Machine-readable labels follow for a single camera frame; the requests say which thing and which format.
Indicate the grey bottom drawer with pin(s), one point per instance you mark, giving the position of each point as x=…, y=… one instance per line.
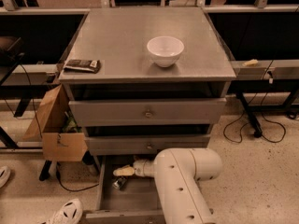
x=136, y=202

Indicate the brown cardboard box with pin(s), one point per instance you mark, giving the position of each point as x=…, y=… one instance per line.
x=47, y=128

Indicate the grey top drawer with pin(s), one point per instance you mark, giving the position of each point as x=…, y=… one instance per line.
x=147, y=112

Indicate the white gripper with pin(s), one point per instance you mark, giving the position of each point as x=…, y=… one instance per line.
x=140, y=167

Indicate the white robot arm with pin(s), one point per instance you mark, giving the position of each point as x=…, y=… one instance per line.
x=176, y=172

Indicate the dark snack bar packet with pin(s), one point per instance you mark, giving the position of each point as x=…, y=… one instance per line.
x=90, y=66

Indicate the white sneaker at left edge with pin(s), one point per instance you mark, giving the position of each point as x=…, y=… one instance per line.
x=4, y=175

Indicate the grey drawer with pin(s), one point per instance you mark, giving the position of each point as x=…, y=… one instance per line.
x=147, y=112
x=136, y=202
x=141, y=144

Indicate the black table leg right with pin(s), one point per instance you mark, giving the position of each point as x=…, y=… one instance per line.
x=252, y=118

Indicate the yellow foam scrap on rail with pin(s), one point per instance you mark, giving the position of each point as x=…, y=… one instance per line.
x=251, y=62

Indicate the grey drawer cabinet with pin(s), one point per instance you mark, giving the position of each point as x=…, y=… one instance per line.
x=118, y=38

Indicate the white sneaker near drawer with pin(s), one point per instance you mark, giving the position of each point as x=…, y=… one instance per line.
x=70, y=213

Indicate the grey middle drawer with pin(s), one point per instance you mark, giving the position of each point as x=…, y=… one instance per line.
x=141, y=144

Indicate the white ceramic bowl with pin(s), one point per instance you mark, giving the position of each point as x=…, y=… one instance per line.
x=165, y=50

